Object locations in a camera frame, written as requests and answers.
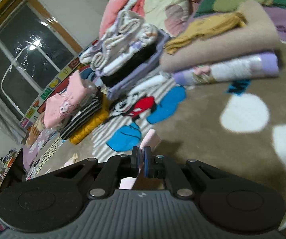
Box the window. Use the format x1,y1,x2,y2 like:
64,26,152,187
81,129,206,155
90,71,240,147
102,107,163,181
0,0,83,122

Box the cream folded garment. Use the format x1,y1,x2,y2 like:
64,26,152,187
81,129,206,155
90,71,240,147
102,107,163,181
144,0,192,37

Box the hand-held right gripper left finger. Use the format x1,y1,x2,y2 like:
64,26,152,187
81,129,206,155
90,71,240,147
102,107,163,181
55,147,141,200

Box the purple printed folded garment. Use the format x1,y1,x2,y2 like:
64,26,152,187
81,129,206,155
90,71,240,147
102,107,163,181
173,52,280,86

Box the beige folded garment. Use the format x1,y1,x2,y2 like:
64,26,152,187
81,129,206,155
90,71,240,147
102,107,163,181
160,0,280,74

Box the white folded garment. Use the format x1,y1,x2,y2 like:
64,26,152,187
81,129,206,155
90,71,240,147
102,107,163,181
129,75,174,96

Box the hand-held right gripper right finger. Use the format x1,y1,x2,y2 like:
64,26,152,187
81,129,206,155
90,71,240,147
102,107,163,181
144,146,229,200

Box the black folded garment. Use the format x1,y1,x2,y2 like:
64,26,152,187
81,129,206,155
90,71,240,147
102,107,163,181
100,42,159,87

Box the wooden desk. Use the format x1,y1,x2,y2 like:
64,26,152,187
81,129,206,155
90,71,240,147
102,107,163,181
0,148,26,195

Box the grey curtain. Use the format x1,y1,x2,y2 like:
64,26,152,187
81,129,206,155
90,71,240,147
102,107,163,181
0,80,27,145

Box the cartoon printed blanket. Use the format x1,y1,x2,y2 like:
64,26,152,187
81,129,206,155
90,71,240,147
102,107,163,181
26,38,286,229

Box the pink printed pants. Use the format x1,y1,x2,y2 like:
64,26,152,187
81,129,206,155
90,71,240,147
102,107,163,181
63,129,161,190

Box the black white striped garment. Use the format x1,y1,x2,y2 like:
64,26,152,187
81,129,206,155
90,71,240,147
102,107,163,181
59,87,104,140

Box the colourful headboard panel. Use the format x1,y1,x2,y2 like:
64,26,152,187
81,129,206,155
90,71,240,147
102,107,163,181
19,56,93,131

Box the yellow knit sweater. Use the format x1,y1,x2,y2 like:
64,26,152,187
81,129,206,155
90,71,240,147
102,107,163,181
69,106,110,145

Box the orange patterned pillow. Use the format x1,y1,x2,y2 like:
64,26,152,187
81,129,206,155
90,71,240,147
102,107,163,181
25,113,47,148

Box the pink cartoon folded top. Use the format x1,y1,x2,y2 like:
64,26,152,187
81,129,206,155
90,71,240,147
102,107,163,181
44,70,97,130

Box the lavender folded garment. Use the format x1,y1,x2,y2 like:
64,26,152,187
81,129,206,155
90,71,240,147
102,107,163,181
106,30,172,100

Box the pink quilt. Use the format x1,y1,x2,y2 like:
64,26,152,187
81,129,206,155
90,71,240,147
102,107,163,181
99,0,199,34

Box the mustard yellow garment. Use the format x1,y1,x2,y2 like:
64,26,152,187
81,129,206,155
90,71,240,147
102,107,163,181
163,12,247,55

